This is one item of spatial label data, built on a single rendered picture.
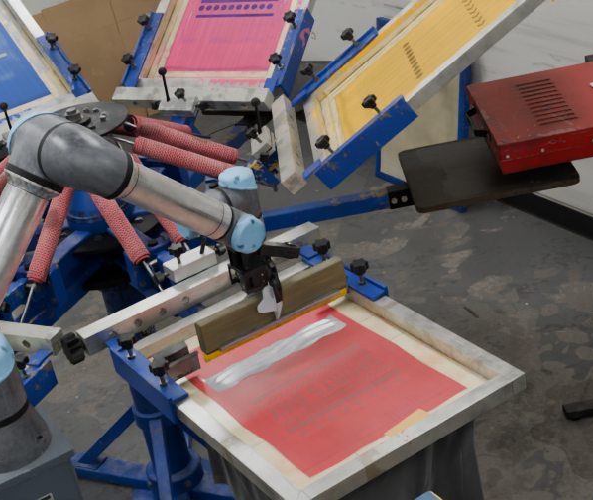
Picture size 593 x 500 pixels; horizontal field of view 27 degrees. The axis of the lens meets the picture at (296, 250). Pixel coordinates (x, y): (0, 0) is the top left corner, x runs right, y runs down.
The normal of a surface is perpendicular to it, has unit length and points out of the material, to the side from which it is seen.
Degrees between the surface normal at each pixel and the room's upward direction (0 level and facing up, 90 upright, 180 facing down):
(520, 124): 0
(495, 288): 0
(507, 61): 90
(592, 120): 0
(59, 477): 90
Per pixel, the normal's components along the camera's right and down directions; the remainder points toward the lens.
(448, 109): -0.85, 0.21
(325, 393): -0.18, -0.87
